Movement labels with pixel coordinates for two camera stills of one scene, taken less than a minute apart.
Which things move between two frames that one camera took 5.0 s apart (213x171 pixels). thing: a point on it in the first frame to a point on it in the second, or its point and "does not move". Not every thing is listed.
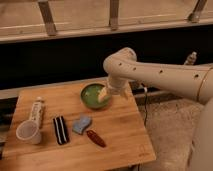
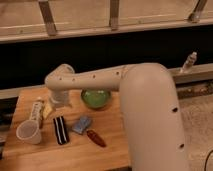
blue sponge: (81, 124) does not move
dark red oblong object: (96, 138) does not move
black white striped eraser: (61, 131) does not move
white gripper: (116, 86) to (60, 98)
